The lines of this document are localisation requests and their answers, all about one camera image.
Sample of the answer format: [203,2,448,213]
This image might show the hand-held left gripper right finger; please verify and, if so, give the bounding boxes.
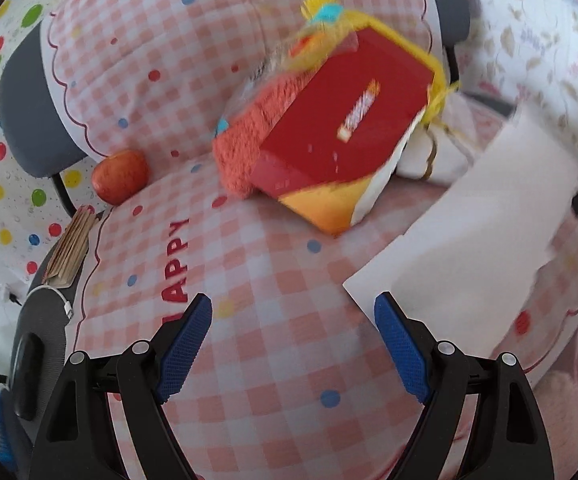
[374,291,556,480]

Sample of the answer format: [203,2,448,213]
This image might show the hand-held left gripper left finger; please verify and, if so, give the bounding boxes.
[31,292,214,480]

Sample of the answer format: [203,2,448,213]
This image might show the white paper sheet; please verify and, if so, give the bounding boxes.
[343,105,578,356]

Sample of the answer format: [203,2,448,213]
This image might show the orange knitted cloth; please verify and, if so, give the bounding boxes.
[212,72,314,198]

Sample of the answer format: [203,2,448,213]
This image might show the red cardboard box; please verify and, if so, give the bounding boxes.
[249,27,436,235]

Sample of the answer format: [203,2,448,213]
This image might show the pink checked cushion cover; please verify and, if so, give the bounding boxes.
[39,0,578,480]

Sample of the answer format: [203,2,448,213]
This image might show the old brown book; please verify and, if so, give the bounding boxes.
[43,205,102,290]

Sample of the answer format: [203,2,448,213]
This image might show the white pouch with gold ribbon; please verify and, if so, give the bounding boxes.
[396,95,490,182]

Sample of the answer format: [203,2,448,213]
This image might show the black oblong object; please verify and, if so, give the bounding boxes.
[9,332,44,421]

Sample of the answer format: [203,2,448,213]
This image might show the pink fluffy cushion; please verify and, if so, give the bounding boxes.
[534,370,578,461]

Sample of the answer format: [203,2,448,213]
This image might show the floral cloth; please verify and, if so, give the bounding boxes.
[449,0,578,171]

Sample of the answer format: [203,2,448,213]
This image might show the red apple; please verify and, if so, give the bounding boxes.
[92,149,150,206]

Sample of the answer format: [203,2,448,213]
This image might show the grey office chair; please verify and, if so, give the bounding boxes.
[0,0,472,480]

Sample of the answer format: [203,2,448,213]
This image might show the white cable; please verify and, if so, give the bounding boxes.
[29,284,76,320]

